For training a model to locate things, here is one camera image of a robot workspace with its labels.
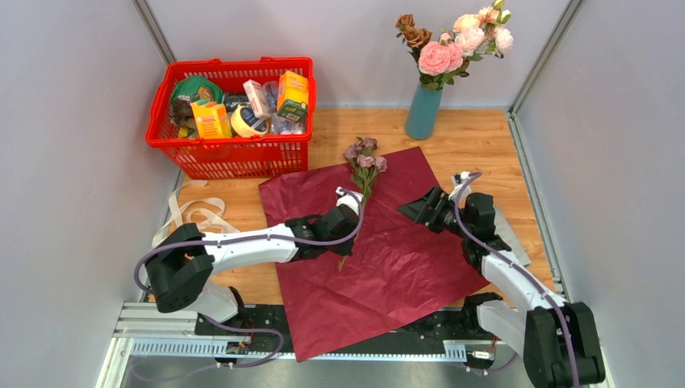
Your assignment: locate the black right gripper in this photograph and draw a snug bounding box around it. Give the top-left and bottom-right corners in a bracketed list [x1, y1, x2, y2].
[395, 185, 472, 240]

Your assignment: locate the dark red wrapping paper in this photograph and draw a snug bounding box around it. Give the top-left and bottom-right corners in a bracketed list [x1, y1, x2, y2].
[276, 147, 487, 361]

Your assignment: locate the mauve flower stem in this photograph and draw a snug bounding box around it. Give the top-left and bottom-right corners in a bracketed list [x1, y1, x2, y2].
[337, 136, 389, 272]

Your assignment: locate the white printed ribbon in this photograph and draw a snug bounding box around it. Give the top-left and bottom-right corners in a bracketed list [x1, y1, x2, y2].
[152, 179, 238, 248]

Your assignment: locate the pink flower stem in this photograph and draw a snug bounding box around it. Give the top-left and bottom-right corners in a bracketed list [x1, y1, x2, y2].
[417, 33, 464, 91]

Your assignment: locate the pink flower bouquet brown wrap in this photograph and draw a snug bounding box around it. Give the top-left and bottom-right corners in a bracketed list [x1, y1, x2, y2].
[395, 1, 514, 76]

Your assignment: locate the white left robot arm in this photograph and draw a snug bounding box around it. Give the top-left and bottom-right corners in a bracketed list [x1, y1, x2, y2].
[134, 203, 364, 335]

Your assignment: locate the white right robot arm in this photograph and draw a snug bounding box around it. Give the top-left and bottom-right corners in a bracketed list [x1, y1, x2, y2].
[397, 187, 607, 387]

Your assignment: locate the teal ceramic vase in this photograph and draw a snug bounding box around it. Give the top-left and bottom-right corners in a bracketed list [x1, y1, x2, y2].
[405, 85, 443, 140]

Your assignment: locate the blue razor blister package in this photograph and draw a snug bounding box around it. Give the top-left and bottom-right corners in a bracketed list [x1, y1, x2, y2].
[494, 205, 532, 268]

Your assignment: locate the red plastic shopping basket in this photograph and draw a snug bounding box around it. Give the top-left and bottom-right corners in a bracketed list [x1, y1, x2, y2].
[145, 57, 317, 179]

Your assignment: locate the clear plastic bottle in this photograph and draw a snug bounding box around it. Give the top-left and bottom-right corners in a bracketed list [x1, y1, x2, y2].
[263, 81, 305, 135]

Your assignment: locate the yellow tape roll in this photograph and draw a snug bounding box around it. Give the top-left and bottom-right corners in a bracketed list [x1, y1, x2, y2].
[229, 104, 270, 138]

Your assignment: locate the orange green box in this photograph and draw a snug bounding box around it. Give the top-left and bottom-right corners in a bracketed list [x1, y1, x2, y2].
[276, 70, 309, 123]

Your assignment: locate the white small box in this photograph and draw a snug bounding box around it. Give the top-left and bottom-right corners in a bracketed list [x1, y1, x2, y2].
[242, 79, 271, 119]

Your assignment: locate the orange juice carton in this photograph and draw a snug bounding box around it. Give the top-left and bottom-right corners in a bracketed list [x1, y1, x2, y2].
[191, 99, 232, 139]

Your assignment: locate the green snack bag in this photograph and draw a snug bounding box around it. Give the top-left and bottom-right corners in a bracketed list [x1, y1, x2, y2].
[170, 75, 224, 103]

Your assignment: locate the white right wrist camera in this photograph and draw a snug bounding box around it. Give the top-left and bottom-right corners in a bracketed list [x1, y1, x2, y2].
[448, 171, 472, 204]

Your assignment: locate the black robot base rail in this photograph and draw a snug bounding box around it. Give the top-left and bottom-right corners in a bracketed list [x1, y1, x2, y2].
[115, 302, 536, 362]

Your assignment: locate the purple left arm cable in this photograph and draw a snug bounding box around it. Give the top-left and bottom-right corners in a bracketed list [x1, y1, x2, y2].
[132, 188, 365, 370]

